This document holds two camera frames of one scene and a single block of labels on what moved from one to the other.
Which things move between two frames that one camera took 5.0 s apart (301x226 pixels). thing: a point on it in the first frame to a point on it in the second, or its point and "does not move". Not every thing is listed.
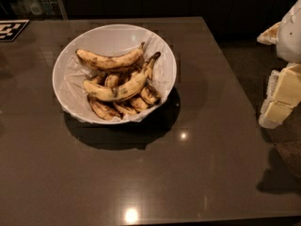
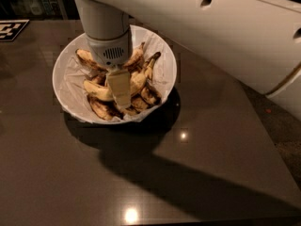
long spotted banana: [123, 91] does not move
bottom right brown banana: [138, 104] does not move
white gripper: [291, 35] to [109, 52]
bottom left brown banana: [103, 110] does not move
